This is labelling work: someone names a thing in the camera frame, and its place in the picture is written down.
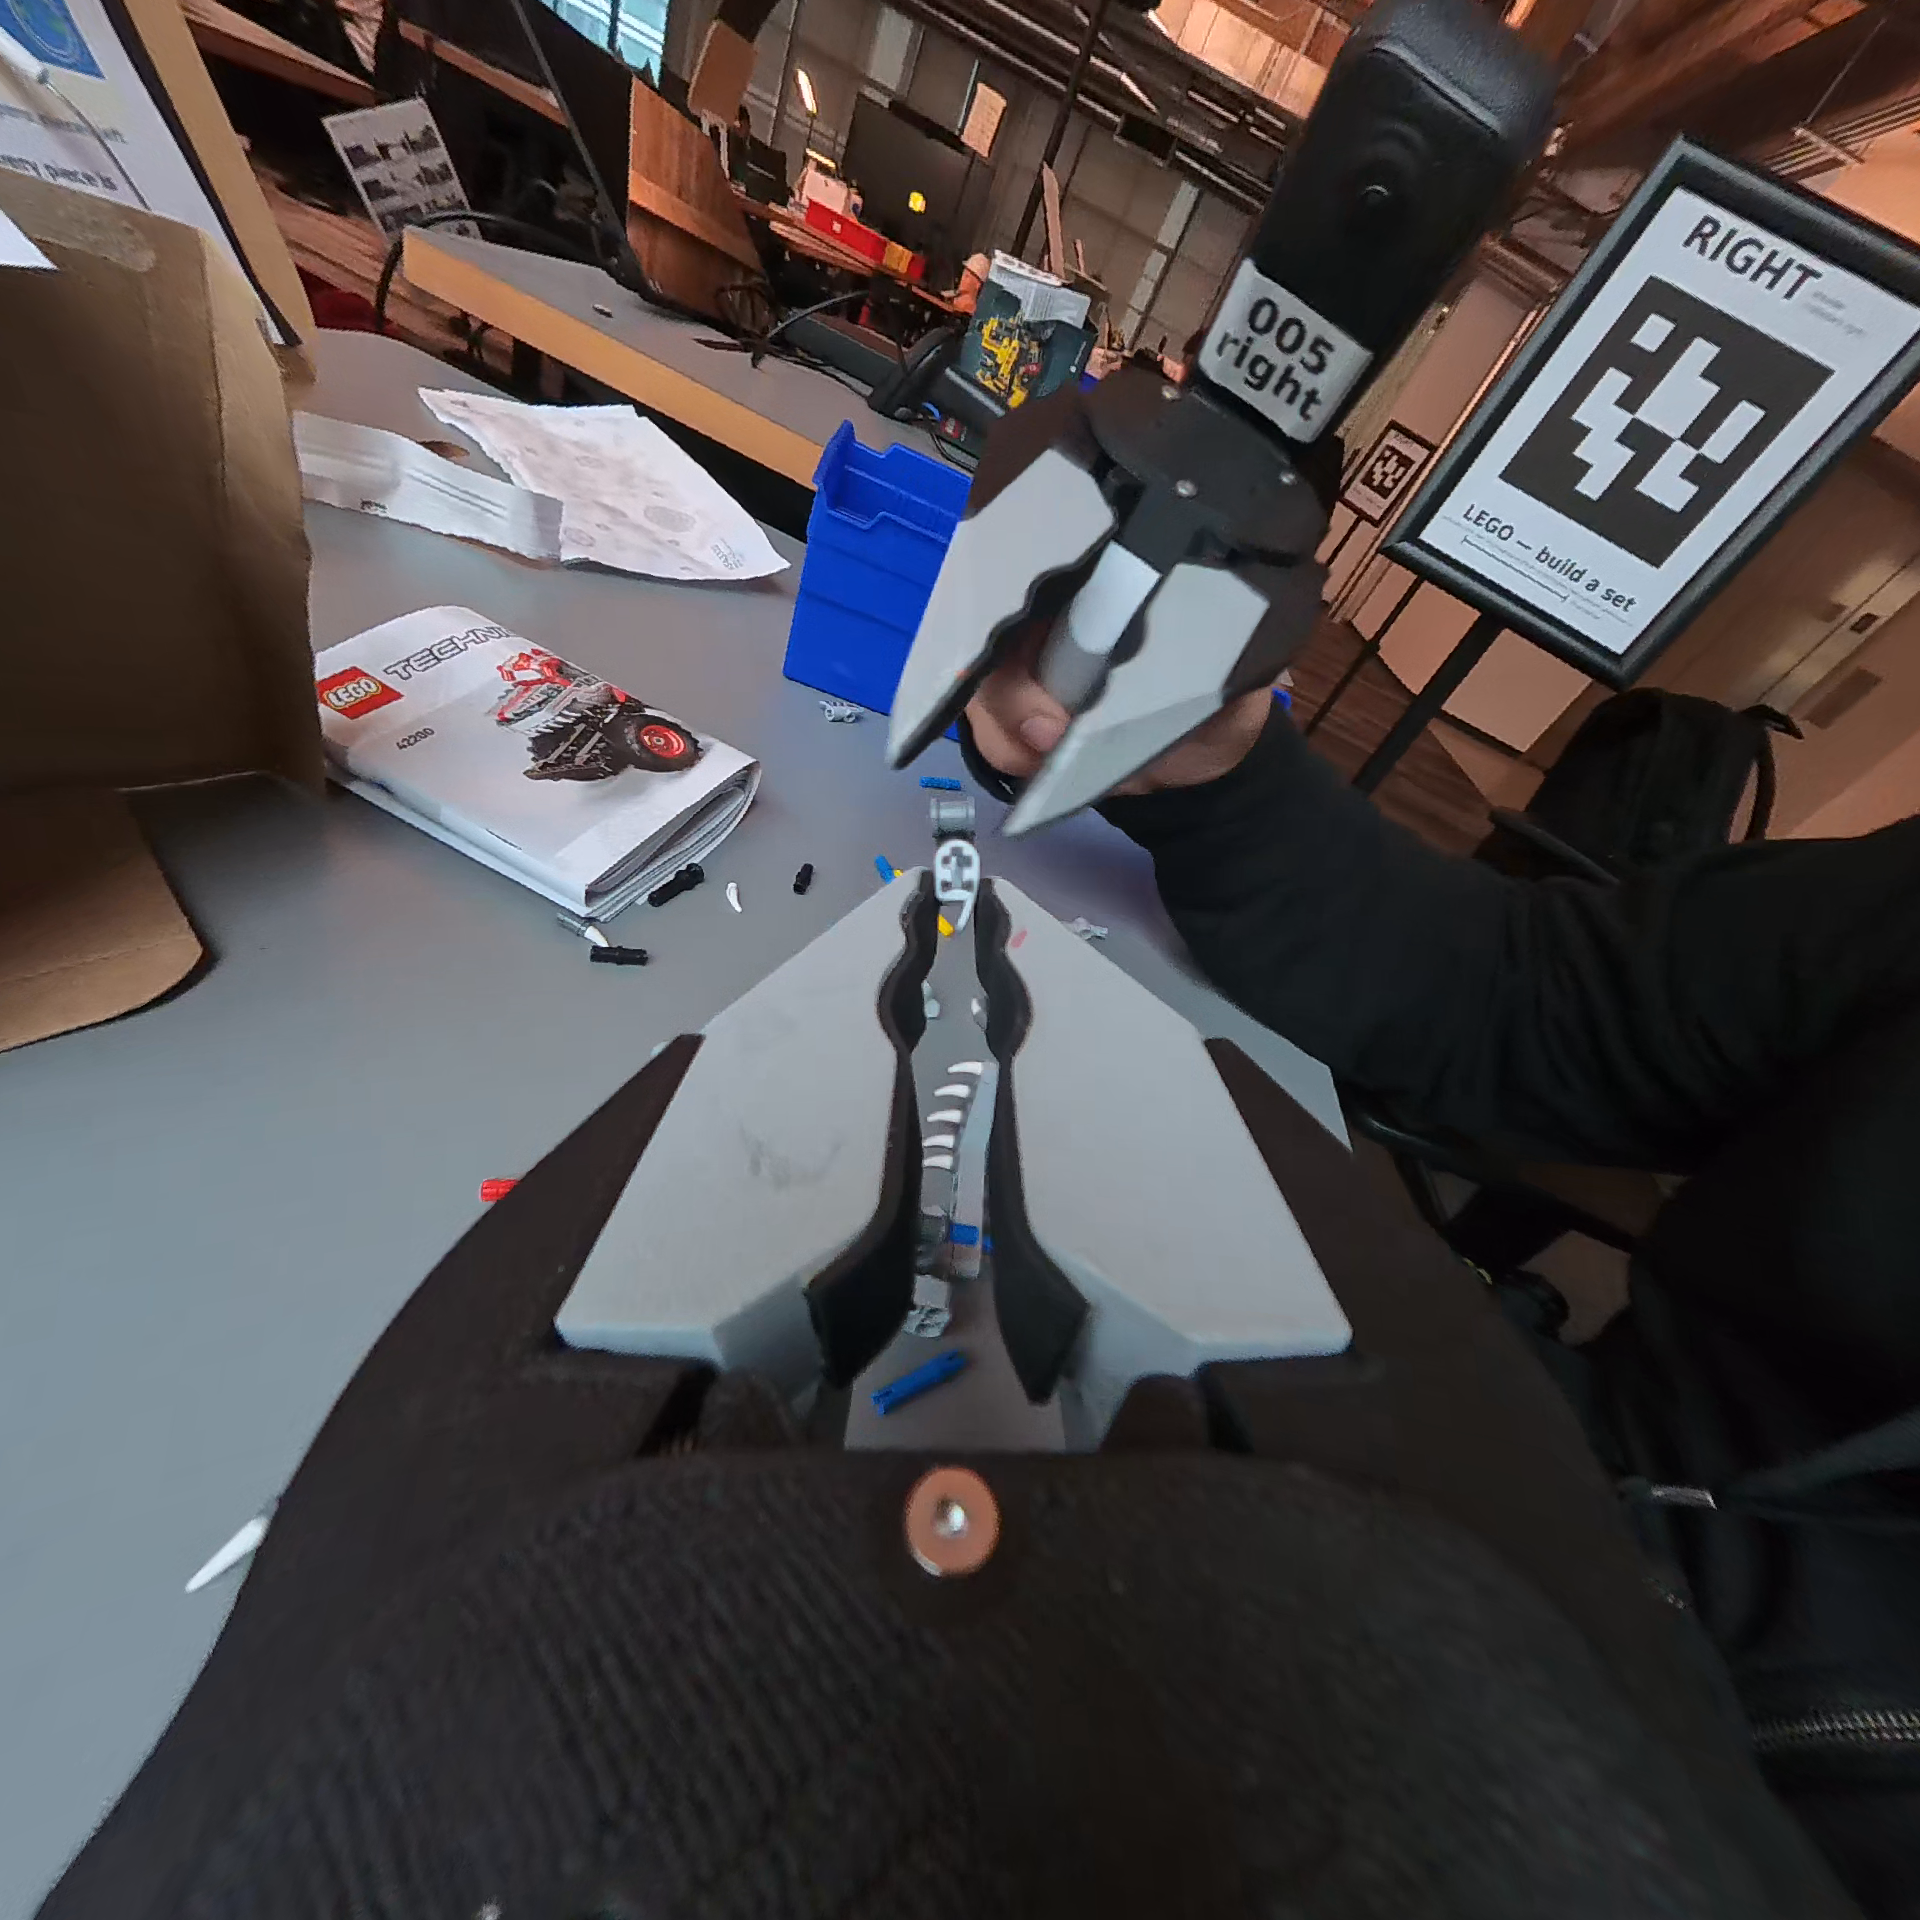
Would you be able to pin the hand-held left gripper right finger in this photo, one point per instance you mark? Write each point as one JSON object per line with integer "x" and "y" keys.
{"x": 1161, "y": 1185}

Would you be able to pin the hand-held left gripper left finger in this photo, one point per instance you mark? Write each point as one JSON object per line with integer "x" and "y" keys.
{"x": 721, "y": 1185}

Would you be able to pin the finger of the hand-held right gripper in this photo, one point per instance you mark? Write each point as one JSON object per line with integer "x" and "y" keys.
{"x": 1171, "y": 661}
{"x": 998, "y": 585}

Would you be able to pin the grey lego assembly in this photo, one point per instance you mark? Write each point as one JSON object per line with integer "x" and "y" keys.
{"x": 957, "y": 869}

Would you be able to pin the person's right forearm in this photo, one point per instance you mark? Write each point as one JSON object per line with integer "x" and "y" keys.
{"x": 1500, "y": 961}

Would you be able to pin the blue lego axle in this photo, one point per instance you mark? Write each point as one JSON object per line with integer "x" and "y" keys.
{"x": 923, "y": 1381}

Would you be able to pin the grey lego pin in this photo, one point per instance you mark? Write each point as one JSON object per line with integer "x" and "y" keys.
{"x": 587, "y": 931}

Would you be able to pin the lego instruction booklet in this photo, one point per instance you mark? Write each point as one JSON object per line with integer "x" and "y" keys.
{"x": 524, "y": 735}

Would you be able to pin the long white lego spike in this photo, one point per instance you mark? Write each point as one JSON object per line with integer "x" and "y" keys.
{"x": 233, "y": 1551}

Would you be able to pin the cardboard lego set box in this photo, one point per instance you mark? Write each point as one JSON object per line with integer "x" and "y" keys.
{"x": 136, "y": 525}

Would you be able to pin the person's right hand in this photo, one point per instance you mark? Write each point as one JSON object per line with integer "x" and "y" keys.
{"x": 1037, "y": 735}

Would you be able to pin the blue plastic bin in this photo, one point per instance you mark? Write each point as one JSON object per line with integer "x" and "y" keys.
{"x": 862, "y": 585}

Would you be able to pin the toy box with yellow vehicle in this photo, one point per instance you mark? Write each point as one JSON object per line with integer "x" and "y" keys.
{"x": 1028, "y": 330}

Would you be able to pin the white printed paper sheet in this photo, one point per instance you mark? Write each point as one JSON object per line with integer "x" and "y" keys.
{"x": 661, "y": 510}

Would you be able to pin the red storage box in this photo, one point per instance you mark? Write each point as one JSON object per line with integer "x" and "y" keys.
{"x": 862, "y": 241}

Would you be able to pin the black monitor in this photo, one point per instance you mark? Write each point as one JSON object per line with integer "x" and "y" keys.
{"x": 916, "y": 168}

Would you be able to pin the large framed marker sign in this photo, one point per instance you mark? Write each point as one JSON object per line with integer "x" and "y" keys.
{"x": 1651, "y": 422}

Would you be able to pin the grey workbench with wooden edge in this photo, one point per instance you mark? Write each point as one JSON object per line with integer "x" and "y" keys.
{"x": 599, "y": 299}

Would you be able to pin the black backpack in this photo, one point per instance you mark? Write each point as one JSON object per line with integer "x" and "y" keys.
{"x": 1651, "y": 781}

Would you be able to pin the plywood cabinet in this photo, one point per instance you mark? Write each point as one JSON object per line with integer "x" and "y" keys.
{"x": 692, "y": 194}

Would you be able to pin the white paper stack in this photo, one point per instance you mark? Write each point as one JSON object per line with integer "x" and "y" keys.
{"x": 389, "y": 487}

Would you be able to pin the person's dark jacket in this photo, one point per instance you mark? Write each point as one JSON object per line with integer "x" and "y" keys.
{"x": 1769, "y": 1499}

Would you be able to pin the white printed placard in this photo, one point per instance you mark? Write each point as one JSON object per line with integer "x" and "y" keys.
{"x": 395, "y": 168}

